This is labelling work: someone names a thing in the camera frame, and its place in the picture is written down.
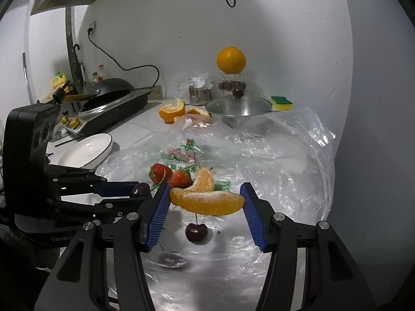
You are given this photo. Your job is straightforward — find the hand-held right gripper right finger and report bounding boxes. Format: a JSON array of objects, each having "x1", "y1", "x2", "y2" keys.
[{"x1": 240, "y1": 182, "x2": 378, "y2": 311}]

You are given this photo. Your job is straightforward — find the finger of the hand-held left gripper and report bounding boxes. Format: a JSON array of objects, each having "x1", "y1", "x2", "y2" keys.
[
  {"x1": 44, "y1": 165, "x2": 143, "y2": 199},
  {"x1": 49, "y1": 197, "x2": 145, "y2": 226}
]

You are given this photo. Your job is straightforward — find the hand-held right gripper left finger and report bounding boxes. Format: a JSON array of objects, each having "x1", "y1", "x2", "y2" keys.
[{"x1": 36, "y1": 183, "x2": 172, "y2": 311}]

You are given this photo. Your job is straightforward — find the dark red cherry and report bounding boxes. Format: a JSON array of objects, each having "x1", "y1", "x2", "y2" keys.
[
  {"x1": 131, "y1": 182, "x2": 152, "y2": 200},
  {"x1": 185, "y1": 213, "x2": 208, "y2": 245}
]

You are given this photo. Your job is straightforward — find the red strawberry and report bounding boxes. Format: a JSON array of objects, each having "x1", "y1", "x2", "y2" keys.
[
  {"x1": 148, "y1": 164, "x2": 173, "y2": 183},
  {"x1": 169, "y1": 168, "x2": 192, "y2": 189}
]

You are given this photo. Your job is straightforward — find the peeled orange segment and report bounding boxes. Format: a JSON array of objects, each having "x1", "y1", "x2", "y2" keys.
[
  {"x1": 169, "y1": 186, "x2": 245, "y2": 217},
  {"x1": 191, "y1": 167, "x2": 215, "y2": 192}
]

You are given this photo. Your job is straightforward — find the white plate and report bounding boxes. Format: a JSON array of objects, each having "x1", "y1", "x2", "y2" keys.
[{"x1": 58, "y1": 133, "x2": 114, "y2": 170}]

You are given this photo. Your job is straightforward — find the steel bowl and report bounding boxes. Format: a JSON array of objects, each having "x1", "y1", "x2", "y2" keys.
[{"x1": 51, "y1": 126, "x2": 70, "y2": 143}]

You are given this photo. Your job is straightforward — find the black chopstick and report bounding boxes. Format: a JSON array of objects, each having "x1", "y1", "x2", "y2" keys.
[{"x1": 54, "y1": 134, "x2": 87, "y2": 146}]

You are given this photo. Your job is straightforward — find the clear plastic bag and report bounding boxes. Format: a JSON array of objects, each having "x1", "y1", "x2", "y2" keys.
[{"x1": 95, "y1": 105, "x2": 336, "y2": 311}]

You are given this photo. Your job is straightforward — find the yellow plastic bottle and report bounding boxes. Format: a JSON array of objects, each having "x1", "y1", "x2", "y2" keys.
[{"x1": 52, "y1": 71, "x2": 70, "y2": 91}]

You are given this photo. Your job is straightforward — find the steel induction cooker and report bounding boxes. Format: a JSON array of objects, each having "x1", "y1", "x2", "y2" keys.
[{"x1": 61, "y1": 89, "x2": 151, "y2": 135}]

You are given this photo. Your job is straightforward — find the grey pipe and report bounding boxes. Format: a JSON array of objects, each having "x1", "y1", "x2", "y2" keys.
[{"x1": 65, "y1": 6, "x2": 85, "y2": 85}]

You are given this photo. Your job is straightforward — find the steel pot with lid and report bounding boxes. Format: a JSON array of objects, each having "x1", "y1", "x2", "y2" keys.
[{"x1": 205, "y1": 87, "x2": 273, "y2": 127}]

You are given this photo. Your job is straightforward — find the yellow green sponge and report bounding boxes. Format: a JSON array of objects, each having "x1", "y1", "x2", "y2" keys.
[{"x1": 270, "y1": 95, "x2": 293, "y2": 111}]

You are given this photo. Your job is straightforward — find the plastic wrapped metal cup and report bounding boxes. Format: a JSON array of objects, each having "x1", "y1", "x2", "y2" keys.
[{"x1": 180, "y1": 73, "x2": 215, "y2": 106}]

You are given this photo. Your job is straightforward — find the glass jar of cherries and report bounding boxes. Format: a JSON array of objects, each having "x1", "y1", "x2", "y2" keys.
[{"x1": 218, "y1": 73, "x2": 248, "y2": 99}]

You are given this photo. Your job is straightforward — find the whole orange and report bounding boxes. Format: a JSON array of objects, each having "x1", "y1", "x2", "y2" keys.
[{"x1": 217, "y1": 47, "x2": 246, "y2": 74}]

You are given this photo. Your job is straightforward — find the black wok with wooden handle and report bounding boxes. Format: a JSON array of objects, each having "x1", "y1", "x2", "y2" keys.
[{"x1": 53, "y1": 78, "x2": 136, "y2": 104}]

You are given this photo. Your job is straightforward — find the black power cable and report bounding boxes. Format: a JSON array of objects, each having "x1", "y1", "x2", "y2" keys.
[{"x1": 87, "y1": 27, "x2": 160, "y2": 89}]

